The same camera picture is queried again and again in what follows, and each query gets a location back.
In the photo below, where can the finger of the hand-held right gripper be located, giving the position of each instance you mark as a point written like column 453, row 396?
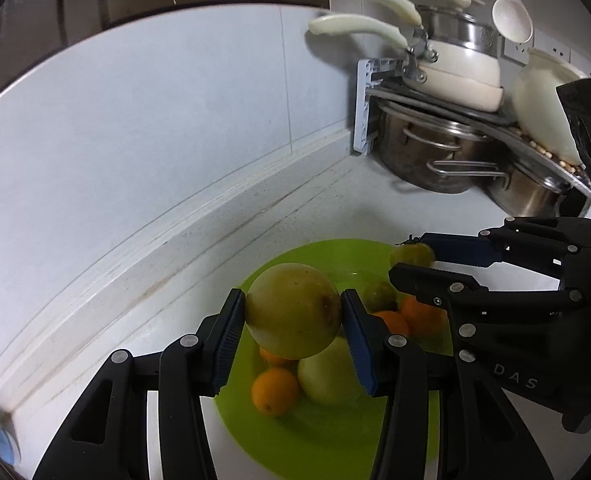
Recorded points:
column 460, row 250
column 425, row 282

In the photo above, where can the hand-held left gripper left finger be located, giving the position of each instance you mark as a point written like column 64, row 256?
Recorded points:
column 228, row 345

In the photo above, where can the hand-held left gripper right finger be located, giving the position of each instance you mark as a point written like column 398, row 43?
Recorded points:
column 358, row 345

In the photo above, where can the green tomato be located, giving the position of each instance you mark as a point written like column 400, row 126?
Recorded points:
column 379, row 295
column 413, row 255

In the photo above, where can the orange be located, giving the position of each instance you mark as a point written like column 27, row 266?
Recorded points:
column 393, row 322
column 275, row 391
column 275, row 358
column 423, row 316

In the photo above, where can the yellow-green pear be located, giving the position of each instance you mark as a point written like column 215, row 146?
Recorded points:
column 293, row 310
column 325, row 377

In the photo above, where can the green plate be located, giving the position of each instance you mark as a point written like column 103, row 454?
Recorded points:
column 315, row 440

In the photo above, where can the row of peanuts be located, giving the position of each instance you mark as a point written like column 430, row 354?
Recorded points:
column 565, row 162

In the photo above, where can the corner pot rack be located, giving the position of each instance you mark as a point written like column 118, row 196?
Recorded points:
column 365, row 105

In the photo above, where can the steel pot with lid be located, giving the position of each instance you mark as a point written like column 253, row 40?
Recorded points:
column 455, row 25

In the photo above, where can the white spoon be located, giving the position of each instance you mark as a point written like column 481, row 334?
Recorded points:
column 513, row 10

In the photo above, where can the cream frying pan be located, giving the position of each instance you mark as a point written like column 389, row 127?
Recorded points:
column 355, row 25

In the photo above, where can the white wall socket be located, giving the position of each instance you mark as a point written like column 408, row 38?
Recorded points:
column 515, row 51
column 568, row 52

